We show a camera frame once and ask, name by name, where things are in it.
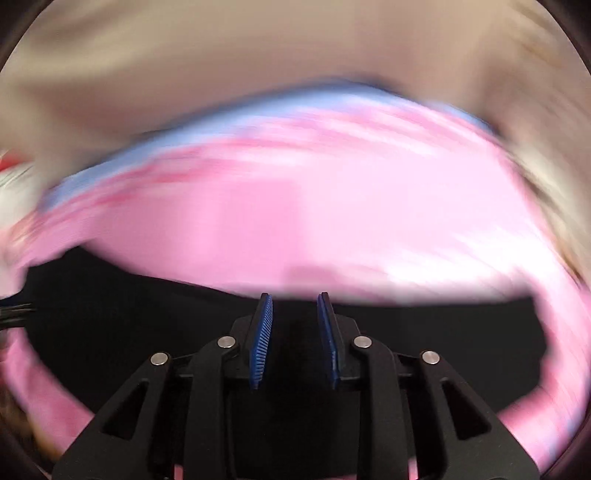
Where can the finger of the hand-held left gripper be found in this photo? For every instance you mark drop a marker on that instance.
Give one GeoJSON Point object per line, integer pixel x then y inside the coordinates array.
{"type": "Point", "coordinates": [14, 314]}

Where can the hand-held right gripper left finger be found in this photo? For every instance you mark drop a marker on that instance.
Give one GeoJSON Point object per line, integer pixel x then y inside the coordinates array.
{"type": "Point", "coordinates": [260, 341]}

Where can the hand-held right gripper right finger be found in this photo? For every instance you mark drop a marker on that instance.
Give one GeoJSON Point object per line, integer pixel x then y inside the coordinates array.
{"type": "Point", "coordinates": [328, 344]}

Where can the black pants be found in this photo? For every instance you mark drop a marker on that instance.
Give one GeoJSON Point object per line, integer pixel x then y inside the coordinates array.
{"type": "Point", "coordinates": [120, 323]}

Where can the white cartoon face pillow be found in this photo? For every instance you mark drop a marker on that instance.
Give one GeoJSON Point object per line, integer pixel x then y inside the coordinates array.
{"type": "Point", "coordinates": [14, 184]}

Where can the pink floral bed sheet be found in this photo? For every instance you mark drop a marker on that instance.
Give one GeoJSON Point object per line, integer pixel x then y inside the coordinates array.
{"type": "Point", "coordinates": [323, 212]}

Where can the beige floral cloth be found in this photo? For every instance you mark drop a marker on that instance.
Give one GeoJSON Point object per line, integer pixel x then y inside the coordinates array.
{"type": "Point", "coordinates": [554, 203]}

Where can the beige quilt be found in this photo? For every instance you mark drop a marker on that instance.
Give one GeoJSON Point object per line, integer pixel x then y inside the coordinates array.
{"type": "Point", "coordinates": [231, 69]}

